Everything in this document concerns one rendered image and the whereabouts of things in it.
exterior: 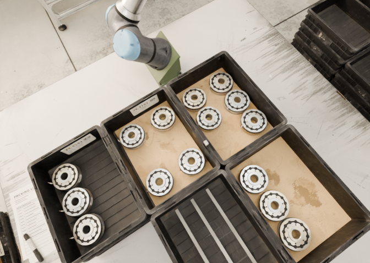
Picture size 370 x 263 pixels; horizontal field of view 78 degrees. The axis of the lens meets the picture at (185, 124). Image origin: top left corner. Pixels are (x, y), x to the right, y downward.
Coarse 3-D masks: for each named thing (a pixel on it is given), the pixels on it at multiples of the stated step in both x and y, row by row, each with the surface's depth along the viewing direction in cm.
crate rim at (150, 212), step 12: (144, 96) 91; (168, 96) 90; (180, 108) 88; (108, 120) 89; (204, 144) 83; (120, 156) 83; (216, 168) 79; (132, 180) 80; (180, 192) 77; (144, 204) 77
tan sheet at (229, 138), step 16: (208, 80) 103; (208, 96) 100; (224, 96) 100; (192, 112) 98; (224, 112) 97; (224, 128) 95; (240, 128) 94; (272, 128) 93; (224, 144) 92; (240, 144) 92; (224, 160) 90
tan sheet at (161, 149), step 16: (144, 128) 97; (176, 128) 96; (144, 144) 95; (160, 144) 94; (176, 144) 94; (192, 144) 93; (144, 160) 92; (160, 160) 92; (176, 160) 91; (192, 160) 91; (144, 176) 90; (176, 176) 89; (192, 176) 89; (176, 192) 87
